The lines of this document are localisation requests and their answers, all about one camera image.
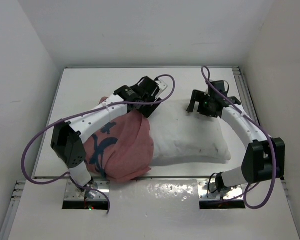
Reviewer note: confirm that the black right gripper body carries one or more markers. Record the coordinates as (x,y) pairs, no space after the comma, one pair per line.
(198,100)

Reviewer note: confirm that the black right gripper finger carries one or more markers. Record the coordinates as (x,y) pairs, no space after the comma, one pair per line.
(197,96)
(191,106)

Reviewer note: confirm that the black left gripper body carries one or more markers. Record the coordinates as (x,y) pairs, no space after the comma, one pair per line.
(146,109)

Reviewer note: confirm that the white pillow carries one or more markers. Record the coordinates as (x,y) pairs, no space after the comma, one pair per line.
(180,137)

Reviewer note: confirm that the red pink patterned pillowcase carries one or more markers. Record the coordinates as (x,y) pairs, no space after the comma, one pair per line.
(122,150)

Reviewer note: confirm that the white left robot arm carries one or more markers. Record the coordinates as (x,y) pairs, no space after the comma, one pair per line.
(70,134)

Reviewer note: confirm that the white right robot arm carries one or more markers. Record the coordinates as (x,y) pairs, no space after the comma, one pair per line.
(257,164)

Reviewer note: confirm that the white front cover board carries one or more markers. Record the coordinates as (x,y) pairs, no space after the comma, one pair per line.
(148,210)

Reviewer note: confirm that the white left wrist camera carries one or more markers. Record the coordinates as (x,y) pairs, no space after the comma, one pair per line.
(162,86)

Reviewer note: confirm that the aluminium frame rail right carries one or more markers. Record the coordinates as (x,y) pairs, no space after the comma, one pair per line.
(244,93)

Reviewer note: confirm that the aluminium frame rail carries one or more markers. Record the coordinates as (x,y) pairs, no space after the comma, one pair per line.
(12,209)
(244,93)

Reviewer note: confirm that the aluminium frame rail left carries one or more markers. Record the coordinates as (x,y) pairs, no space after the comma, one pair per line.
(12,209)

